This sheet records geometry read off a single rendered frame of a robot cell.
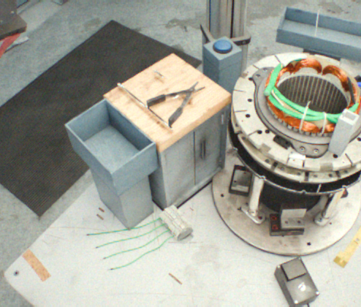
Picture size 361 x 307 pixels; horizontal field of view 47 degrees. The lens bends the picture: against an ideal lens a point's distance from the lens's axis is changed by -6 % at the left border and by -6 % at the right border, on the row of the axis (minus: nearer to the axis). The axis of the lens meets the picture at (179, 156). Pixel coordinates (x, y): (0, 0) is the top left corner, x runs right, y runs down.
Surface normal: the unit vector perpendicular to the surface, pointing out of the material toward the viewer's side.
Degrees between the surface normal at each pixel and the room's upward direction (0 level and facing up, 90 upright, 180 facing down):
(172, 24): 0
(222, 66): 90
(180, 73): 0
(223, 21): 90
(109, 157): 0
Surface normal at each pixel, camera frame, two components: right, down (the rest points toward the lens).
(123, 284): -0.04, -0.60
